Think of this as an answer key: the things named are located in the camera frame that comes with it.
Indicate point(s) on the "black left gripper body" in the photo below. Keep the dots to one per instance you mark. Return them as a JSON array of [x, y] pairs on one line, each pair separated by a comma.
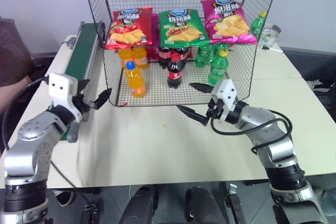
[[82, 104]]

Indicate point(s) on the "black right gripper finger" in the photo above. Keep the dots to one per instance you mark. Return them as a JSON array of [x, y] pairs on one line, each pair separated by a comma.
[[194, 115], [202, 87]]

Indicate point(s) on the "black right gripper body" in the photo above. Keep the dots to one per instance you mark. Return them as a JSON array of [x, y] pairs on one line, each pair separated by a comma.
[[214, 110]]

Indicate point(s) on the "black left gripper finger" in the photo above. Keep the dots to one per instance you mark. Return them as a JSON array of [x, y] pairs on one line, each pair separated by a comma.
[[82, 86], [101, 98]]

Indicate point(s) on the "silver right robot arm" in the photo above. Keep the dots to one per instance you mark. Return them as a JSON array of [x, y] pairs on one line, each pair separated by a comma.
[[273, 134]]

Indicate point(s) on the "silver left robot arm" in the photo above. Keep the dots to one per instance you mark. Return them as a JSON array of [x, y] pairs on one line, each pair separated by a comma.
[[29, 140]]

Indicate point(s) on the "green conveyor belt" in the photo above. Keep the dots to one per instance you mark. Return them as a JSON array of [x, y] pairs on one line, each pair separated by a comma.
[[82, 51]]

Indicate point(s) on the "green soda bottle yellow cap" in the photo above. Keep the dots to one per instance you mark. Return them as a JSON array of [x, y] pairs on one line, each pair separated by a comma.
[[218, 69], [258, 23]]

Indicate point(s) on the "cola bottle red cap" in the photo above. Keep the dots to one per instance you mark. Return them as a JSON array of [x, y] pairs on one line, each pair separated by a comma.
[[176, 73]]

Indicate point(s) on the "orange soda bottle blue cap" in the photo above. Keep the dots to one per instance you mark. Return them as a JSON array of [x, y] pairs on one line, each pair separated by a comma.
[[136, 82]]

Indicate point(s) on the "green chips bag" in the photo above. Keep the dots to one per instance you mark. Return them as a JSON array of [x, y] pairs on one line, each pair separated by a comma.
[[182, 27]]

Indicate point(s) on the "magenta chips bag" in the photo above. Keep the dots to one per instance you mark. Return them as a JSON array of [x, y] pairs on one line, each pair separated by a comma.
[[228, 22]]

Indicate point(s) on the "magenta snack bag behind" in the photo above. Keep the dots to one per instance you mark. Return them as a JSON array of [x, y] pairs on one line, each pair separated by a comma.
[[155, 35]]

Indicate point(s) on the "red chips bag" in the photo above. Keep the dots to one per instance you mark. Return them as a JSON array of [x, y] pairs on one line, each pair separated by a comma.
[[128, 28]]

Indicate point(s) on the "person in dark clothes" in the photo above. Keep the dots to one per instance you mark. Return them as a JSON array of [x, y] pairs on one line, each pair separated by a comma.
[[11, 58]]

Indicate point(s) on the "white marker pen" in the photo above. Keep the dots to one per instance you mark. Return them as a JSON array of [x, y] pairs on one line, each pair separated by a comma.
[[271, 49]]

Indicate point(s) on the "dark rounded shape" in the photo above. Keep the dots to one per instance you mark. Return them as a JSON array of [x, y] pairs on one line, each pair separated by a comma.
[[203, 205], [140, 205]]

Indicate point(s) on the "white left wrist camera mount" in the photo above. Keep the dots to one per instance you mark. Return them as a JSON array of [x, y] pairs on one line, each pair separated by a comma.
[[61, 85]]

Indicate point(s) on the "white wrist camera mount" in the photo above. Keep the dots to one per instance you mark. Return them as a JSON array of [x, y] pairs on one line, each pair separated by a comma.
[[227, 90], [61, 85]]

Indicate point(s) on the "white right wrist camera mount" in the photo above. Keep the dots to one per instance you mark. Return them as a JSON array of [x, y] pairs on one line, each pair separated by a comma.
[[227, 90]]

